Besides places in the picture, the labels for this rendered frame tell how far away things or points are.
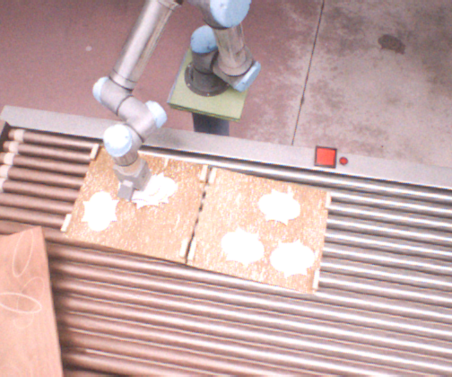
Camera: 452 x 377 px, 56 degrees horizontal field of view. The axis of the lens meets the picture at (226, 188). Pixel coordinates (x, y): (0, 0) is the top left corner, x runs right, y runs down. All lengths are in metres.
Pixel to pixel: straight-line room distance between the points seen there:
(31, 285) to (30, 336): 0.14
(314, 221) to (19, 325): 0.92
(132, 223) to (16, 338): 0.46
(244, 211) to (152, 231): 0.31
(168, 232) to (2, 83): 2.06
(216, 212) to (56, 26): 2.30
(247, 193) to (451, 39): 2.32
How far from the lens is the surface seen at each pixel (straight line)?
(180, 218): 1.40
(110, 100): 1.26
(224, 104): 1.65
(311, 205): 1.44
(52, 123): 1.71
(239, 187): 1.44
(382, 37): 3.27
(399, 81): 3.06
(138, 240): 1.40
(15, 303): 1.36
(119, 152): 1.17
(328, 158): 1.53
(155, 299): 1.37
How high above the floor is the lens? 2.25
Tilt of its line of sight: 66 degrees down
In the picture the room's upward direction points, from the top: 1 degrees counter-clockwise
